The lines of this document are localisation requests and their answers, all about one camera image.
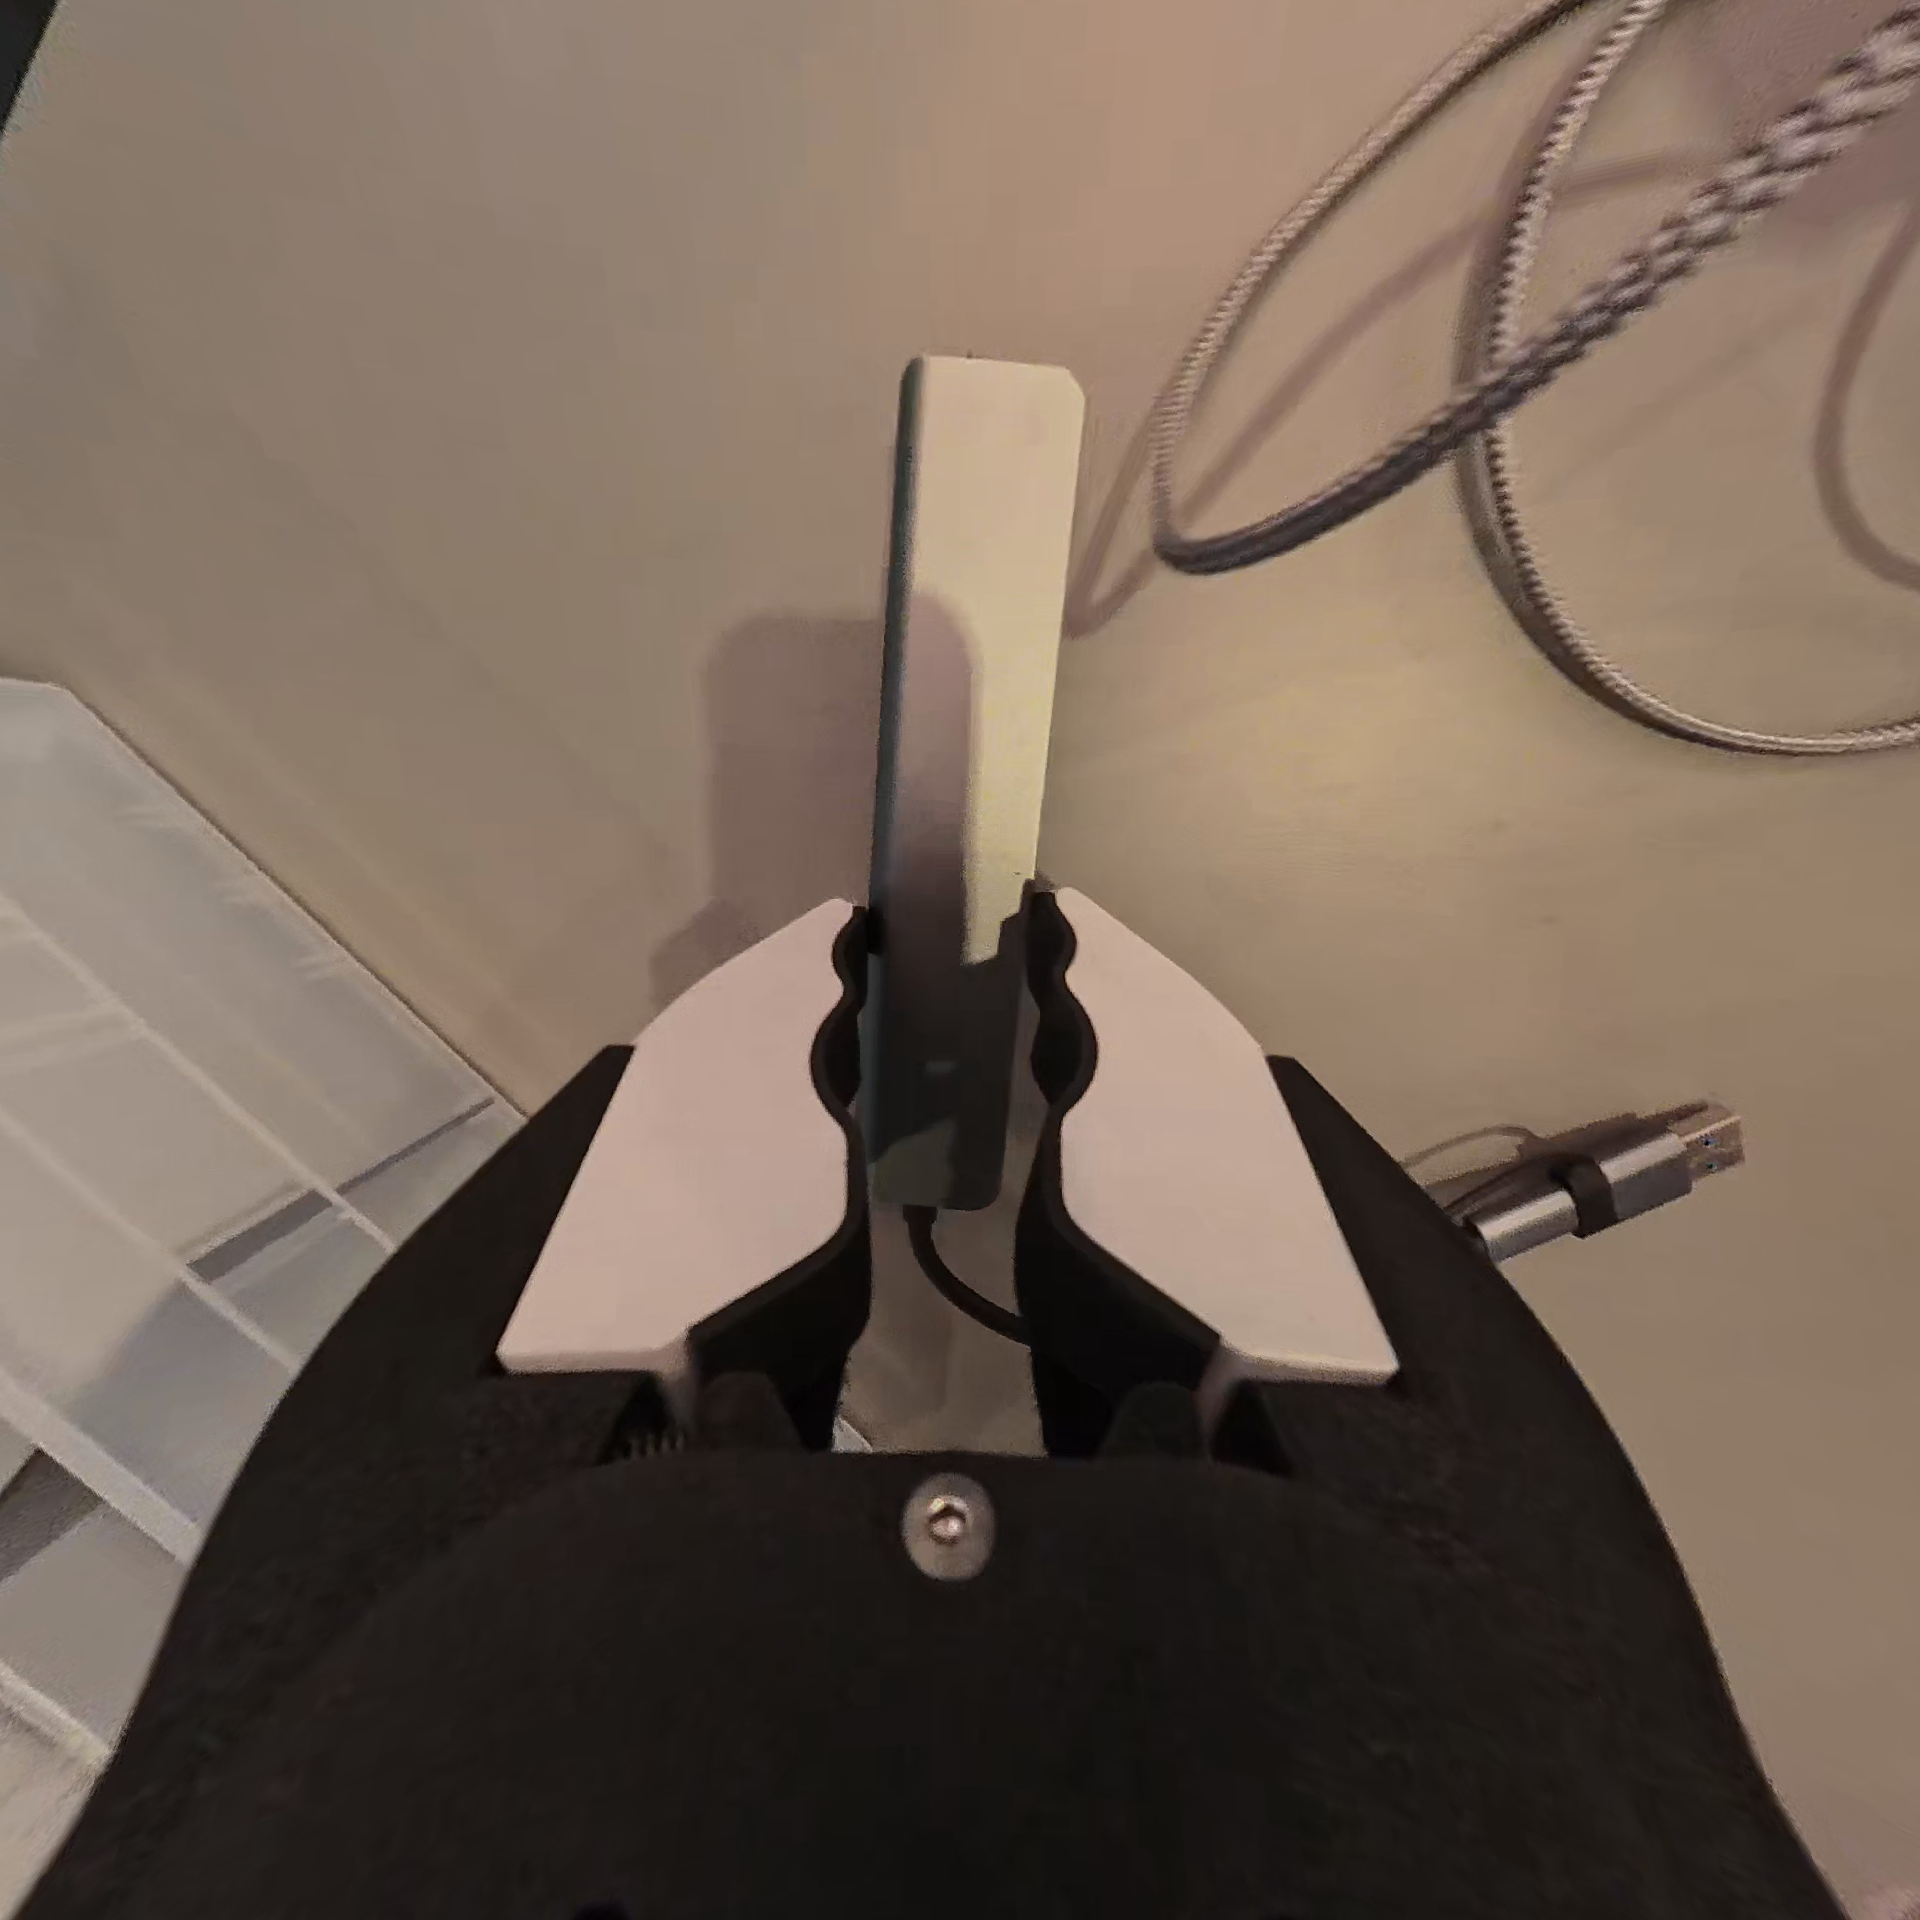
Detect grey braided usb cable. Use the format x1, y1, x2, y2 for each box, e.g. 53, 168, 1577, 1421
1463, 0, 1920, 754
1149, 0, 1920, 578

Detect thin black hub cable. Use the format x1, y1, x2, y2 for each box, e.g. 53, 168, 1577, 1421
901, 1204, 1038, 1340

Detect silver usb hub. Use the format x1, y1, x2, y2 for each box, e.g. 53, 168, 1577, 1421
867, 352, 1085, 1211

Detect silver usb plug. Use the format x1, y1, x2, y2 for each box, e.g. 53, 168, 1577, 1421
1409, 1100, 1749, 1268

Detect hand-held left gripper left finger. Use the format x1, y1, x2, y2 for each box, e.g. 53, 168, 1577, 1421
495, 895, 876, 1397

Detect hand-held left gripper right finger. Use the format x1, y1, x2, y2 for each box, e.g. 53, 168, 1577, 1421
1020, 882, 1403, 1395

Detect translucent plastic organiser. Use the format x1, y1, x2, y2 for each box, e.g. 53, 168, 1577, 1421
0, 675, 529, 1802

